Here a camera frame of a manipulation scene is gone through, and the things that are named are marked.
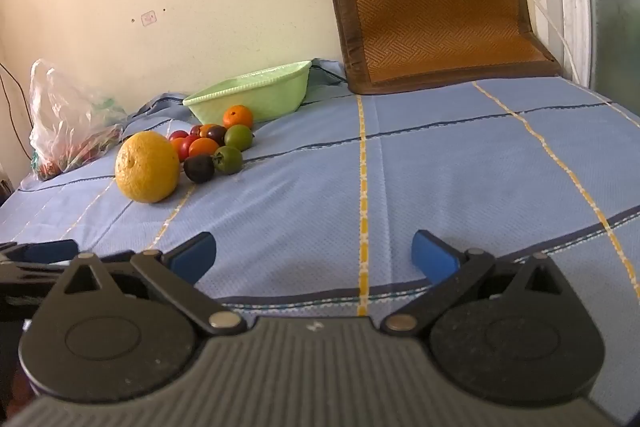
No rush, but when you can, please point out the frosted window pane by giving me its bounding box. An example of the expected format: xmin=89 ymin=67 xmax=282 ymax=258
xmin=572 ymin=0 xmax=640 ymax=108

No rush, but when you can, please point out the large yellow grapefruit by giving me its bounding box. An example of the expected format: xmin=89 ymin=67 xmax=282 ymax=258
xmin=115 ymin=131 xmax=181 ymax=204

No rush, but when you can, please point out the black wall cable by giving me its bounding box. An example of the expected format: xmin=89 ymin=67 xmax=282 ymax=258
xmin=0 ymin=62 xmax=33 ymax=160

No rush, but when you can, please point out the green round fruit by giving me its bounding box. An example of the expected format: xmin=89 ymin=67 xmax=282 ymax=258
xmin=224 ymin=124 xmax=254 ymax=152
xmin=212 ymin=146 xmax=244 ymax=175

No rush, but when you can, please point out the brown woven seat cushion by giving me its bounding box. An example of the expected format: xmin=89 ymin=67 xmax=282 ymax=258
xmin=322 ymin=0 xmax=562 ymax=95

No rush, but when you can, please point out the clear plastic bag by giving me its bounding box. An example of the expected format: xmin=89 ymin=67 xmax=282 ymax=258
xmin=29 ymin=59 xmax=128 ymax=182

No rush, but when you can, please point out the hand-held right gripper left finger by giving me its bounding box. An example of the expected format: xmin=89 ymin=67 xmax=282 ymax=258
xmin=50 ymin=232 xmax=247 ymax=335

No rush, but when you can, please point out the light green plastic basket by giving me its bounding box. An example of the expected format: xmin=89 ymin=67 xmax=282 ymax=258
xmin=182 ymin=60 xmax=313 ymax=125

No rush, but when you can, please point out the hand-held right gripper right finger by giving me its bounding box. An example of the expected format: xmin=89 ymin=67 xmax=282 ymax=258
xmin=381 ymin=230 xmax=571 ymax=335

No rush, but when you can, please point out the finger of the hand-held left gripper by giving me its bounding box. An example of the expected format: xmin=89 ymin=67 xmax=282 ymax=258
xmin=0 ymin=263 xmax=68 ymax=322
xmin=0 ymin=239 xmax=79 ymax=265

